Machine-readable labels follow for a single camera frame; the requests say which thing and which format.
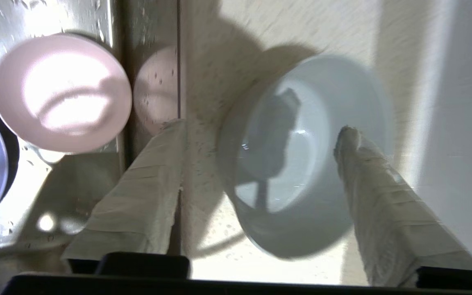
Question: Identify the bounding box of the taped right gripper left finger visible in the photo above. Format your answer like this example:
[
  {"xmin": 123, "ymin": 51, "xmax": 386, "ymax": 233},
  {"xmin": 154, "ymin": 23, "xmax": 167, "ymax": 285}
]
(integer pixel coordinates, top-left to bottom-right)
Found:
[{"xmin": 61, "ymin": 118, "xmax": 186, "ymax": 274}]

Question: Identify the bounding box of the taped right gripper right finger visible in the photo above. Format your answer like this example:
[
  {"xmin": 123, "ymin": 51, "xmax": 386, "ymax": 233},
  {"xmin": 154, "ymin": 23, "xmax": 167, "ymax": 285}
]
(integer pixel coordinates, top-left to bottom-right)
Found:
[{"xmin": 333, "ymin": 125, "xmax": 472, "ymax": 288}]

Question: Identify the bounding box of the blue-grey bowl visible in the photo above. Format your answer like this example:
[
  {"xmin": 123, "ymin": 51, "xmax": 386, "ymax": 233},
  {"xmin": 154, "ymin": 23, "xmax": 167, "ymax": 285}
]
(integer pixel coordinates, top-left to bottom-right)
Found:
[{"xmin": 215, "ymin": 54, "xmax": 397, "ymax": 261}]

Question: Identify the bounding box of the pink bowl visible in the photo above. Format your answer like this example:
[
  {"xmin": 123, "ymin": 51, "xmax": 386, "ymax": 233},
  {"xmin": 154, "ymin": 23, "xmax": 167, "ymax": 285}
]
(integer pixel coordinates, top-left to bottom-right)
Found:
[{"xmin": 0, "ymin": 33, "xmax": 133, "ymax": 154}]

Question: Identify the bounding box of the stainless steel sink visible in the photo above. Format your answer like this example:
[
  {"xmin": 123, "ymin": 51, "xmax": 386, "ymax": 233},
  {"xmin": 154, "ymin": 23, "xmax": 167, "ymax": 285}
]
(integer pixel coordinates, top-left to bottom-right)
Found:
[{"xmin": 0, "ymin": 0, "xmax": 182, "ymax": 283}]

